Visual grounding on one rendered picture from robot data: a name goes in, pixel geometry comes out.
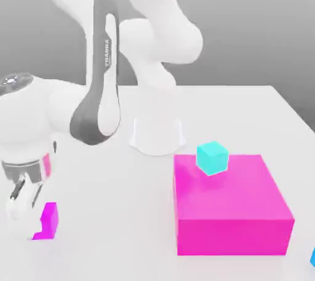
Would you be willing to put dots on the small magenta cube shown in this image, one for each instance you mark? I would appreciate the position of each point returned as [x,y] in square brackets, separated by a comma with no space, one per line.
[50,219]

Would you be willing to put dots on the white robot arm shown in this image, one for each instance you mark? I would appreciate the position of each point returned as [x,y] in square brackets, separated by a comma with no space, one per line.
[152,40]

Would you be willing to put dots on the small blue cube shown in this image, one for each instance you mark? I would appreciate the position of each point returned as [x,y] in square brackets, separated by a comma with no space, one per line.
[313,257]

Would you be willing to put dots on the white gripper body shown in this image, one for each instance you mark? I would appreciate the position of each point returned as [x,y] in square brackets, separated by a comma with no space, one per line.
[25,202]

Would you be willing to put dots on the large magenta box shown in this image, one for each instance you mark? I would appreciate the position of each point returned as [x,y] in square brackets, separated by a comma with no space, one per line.
[233,212]

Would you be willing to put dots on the small cyan cube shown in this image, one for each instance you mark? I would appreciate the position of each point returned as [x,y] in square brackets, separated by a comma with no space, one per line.
[212,159]

